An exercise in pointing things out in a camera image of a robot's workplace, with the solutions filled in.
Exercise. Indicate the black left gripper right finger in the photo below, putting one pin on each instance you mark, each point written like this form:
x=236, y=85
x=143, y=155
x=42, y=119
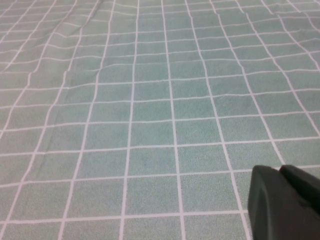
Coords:
x=305, y=187

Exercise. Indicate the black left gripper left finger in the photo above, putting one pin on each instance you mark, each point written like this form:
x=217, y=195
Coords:
x=275, y=212

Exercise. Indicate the green checked tablecloth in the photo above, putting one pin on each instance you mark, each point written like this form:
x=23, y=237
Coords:
x=125, y=125

